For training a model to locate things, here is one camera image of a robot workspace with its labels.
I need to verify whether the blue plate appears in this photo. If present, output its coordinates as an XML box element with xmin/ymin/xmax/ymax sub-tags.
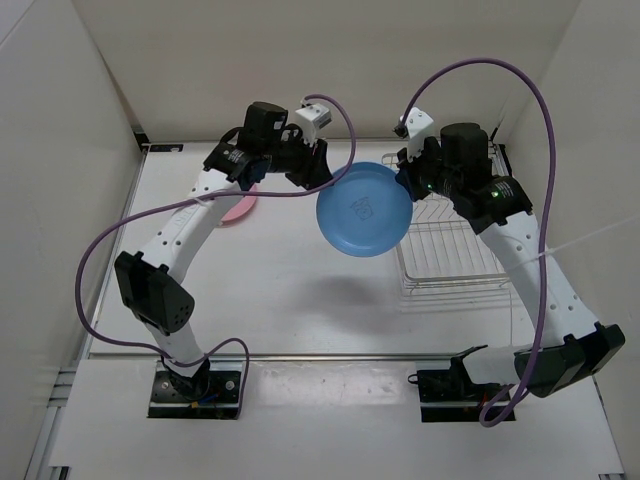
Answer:
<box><xmin>316</xmin><ymin>162</ymin><xmax>413</xmax><ymax>258</ymax></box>

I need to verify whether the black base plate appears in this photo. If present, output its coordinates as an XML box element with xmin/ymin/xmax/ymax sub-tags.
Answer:
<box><xmin>407</xmin><ymin>370</ymin><xmax>501</xmax><ymax>423</ymax></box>
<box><xmin>147</xmin><ymin>362</ymin><xmax>244</xmax><ymax>420</ymax></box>

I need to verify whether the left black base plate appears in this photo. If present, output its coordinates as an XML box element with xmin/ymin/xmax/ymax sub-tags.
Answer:
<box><xmin>147</xmin><ymin>362</ymin><xmax>244</xmax><ymax>420</ymax></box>

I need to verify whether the wire dish rack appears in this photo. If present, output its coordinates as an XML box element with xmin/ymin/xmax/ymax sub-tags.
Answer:
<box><xmin>382</xmin><ymin>152</ymin><xmax>514</xmax><ymax>301</ymax></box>

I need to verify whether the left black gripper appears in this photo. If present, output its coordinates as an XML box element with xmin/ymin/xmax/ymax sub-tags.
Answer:
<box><xmin>263</xmin><ymin>126</ymin><xmax>335</xmax><ymax>191</ymax></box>

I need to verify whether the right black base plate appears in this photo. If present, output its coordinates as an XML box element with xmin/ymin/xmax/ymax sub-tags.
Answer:
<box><xmin>407</xmin><ymin>370</ymin><xmax>501</xmax><ymax>423</ymax></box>

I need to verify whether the white cable tie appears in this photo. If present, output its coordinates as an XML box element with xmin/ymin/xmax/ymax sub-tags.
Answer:
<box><xmin>514</xmin><ymin>217</ymin><xmax>636</xmax><ymax>271</ymax></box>

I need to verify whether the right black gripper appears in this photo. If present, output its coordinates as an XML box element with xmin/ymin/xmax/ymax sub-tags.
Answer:
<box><xmin>396</xmin><ymin>137</ymin><xmax>461</xmax><ymax>203</ymax></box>

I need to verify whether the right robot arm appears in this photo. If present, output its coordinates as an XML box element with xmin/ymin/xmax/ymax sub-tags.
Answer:
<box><xmin>396</xmin><ymin>120</ymin><xmax>625</xmax><ymax>400</ymax></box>

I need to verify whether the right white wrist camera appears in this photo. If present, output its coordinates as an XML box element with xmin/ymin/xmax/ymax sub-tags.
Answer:
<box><xmin>393</xmin><ymin>107</ymin><xmax>435</xmax><ymax>162</ymax></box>

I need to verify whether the pink plate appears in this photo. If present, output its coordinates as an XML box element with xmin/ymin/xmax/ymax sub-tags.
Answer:
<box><xmin>220</xmin><ymin>196</ymin><xmax>257</xmax><ymax>226</ymax></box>

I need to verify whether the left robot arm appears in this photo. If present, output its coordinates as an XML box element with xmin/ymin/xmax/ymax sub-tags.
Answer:
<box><xmin>115</xmin><ymin>102</ymin><xmax>332</xmax><ymax>401</ymax></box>

